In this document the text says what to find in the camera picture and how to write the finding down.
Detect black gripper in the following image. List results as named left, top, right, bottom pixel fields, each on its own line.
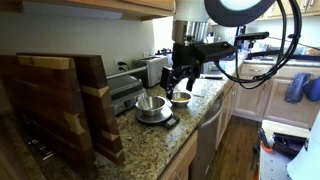
left=160, top=42, right=202, bottom=101

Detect small steel bowl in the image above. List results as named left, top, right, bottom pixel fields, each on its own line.
left=170, top=91, right=193, bottom=108

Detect large steel bowl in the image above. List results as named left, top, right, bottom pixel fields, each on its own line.
left=134, top=95, right=168, bottom=118

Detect stainless steel toaster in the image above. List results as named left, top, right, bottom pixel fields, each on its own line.
left=132, top=54, right=170, bottom=89

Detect grey metal box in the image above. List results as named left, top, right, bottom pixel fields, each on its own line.
left=200, top=61, right=223, bottom=75

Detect dark kitchen appliance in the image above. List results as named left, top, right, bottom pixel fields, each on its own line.
left=155, top=48, right=174, bottom=57

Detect thin black pen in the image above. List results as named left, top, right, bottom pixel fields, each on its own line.
left=203, top=75, right=224, bottom=81

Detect black steel kitchen scale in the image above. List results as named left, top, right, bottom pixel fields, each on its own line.
left=134, top=105, right=181, bottom=130

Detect narrow cream base cabinet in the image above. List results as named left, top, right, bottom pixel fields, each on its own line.
left=215, top=78, right=240, bottom=149

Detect stainless panini grill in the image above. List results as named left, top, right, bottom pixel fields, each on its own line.
left=106, top=66, right=149, bottom=117

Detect black power plug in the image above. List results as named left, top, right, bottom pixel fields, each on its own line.
left=117, top=60, right=131, bottom=72

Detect stainless dishwasher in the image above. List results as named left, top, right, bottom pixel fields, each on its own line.
left=189, top=94, right=225, bottom=180

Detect wooden drawer cabinet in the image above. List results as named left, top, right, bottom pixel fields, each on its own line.
left=158, top=129, right=199, bottom=180

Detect dark wood cutting board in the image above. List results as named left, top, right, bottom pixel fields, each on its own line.
left=0, top=54, right=99, bottom=179
left=15, top=52, right=126, bottom=166

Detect dark blue hanging towel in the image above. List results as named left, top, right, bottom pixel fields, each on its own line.
left=283, top=72, right=312, bottom=105

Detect white perforated robot cart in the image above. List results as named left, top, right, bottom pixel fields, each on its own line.
left=258, top=119, right=313, bottom=180

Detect bright blue hanging cloth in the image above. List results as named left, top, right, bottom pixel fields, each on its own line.
left=302, top=76, right=320, bottom=103

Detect brown rounded item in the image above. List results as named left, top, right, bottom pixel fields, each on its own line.
left=304, top=47, right=320, bottom=57

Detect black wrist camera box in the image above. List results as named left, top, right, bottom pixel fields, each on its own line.
left=193, top=40, right=238, bottom=64

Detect wooden wall cabinet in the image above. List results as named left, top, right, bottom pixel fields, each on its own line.
left=0, top=0, right=176, bottom=22

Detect black stereo camera bar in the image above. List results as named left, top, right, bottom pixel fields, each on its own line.
left=238, top=31, right=270, bottom=41

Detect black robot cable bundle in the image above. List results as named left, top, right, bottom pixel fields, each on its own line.
left=213, top=0, right=304, bottom=90

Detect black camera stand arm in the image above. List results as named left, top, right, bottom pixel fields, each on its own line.
left=233, top=24, right=320, bottom=63

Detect orange handled tool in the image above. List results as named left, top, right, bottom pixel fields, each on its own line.
left=257, top=128, right=274, bottom=154

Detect light wood wall cabinets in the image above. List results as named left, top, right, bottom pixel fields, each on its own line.
left=258, top=0, right=320, bottom=21

